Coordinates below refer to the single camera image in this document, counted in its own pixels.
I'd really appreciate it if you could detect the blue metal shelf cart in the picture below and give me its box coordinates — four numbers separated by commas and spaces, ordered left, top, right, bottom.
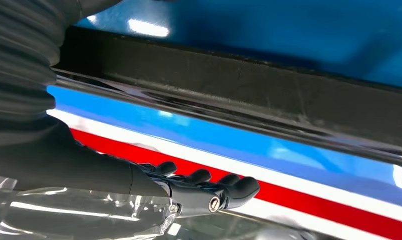
46, 0, 402, 210

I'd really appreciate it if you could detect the white car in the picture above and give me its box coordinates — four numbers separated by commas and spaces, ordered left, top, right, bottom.
46, 109, 402, 240

